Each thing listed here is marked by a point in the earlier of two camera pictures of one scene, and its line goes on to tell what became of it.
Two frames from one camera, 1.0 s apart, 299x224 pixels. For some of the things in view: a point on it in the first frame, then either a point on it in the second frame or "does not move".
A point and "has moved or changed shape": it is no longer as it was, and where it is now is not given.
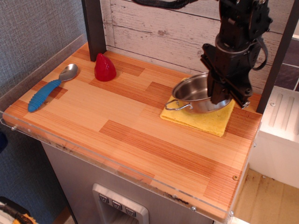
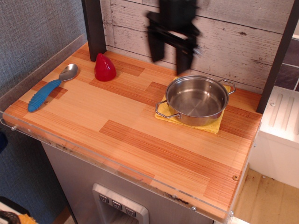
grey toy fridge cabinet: (77, 176) does not move
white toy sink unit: (275, 150) does not move
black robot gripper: (231, 61) → (177, 15)
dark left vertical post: (94, 27) does not move
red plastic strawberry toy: (104, 70) does not move
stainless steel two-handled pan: (192, 91) has moved or changed shape
